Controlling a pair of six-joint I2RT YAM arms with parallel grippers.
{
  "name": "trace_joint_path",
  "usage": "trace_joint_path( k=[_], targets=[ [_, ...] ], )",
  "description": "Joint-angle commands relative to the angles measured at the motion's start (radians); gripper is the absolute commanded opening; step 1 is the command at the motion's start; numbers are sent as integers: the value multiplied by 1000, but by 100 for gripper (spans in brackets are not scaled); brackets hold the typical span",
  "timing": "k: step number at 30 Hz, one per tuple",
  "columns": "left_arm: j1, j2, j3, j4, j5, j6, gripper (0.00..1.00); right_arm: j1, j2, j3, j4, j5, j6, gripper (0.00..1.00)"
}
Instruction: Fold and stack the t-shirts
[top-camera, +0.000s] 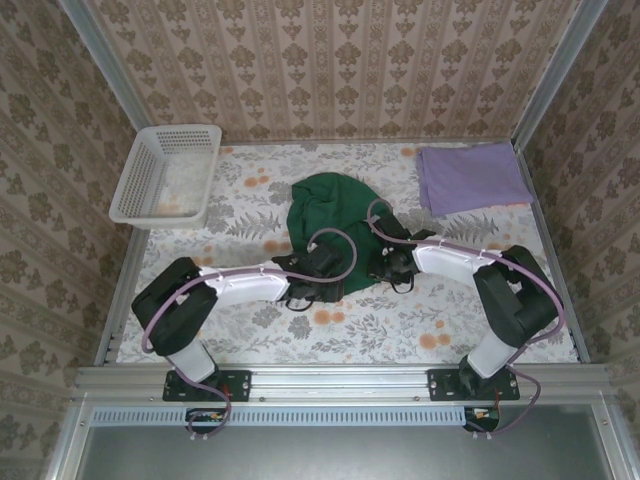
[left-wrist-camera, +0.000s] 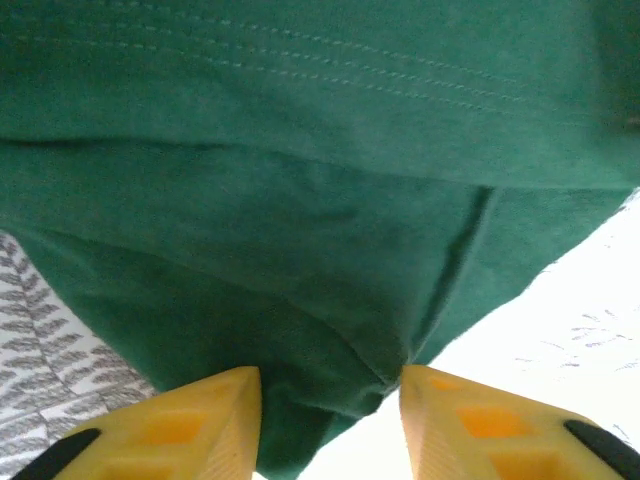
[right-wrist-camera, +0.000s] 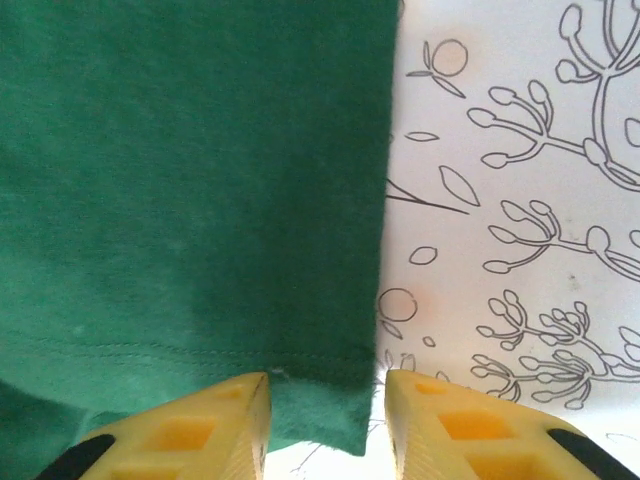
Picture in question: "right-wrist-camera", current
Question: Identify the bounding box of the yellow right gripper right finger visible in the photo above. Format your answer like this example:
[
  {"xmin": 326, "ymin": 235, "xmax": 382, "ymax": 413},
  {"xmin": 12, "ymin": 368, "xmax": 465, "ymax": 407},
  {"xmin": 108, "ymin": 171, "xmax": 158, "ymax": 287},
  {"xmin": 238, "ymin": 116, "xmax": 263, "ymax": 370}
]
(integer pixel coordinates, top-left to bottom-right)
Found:
[{"xmin": 383, "ymin": 368, "xmax": 640, "ymax": 480}]

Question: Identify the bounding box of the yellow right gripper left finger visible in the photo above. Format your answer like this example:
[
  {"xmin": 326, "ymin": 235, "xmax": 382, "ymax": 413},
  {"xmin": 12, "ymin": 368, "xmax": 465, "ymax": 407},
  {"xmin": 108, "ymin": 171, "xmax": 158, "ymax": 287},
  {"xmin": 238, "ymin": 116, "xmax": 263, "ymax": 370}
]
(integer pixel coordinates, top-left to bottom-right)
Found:
[{"xmin": 35, "ymin": 371, "xmax": 274, "ymax": 480}]

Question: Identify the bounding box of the green t-shirt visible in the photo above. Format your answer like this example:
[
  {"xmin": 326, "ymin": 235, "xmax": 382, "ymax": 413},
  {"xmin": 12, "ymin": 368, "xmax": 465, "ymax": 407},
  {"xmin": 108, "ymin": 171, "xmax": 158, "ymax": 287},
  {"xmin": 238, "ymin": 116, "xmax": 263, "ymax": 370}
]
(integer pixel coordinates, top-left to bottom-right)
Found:
[{"xmin": 0, "ymin": 0, "xmax": 402, "ymax": 458}]

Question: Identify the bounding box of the floral printed tablecloth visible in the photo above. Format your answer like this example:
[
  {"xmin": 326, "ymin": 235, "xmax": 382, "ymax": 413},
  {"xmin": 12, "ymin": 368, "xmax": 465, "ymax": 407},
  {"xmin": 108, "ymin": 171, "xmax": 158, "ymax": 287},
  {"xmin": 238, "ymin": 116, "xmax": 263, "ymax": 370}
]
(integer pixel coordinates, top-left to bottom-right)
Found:
[{"xmin": 262, "ymin": 0, "xmax": 640, "ymax": 480}]

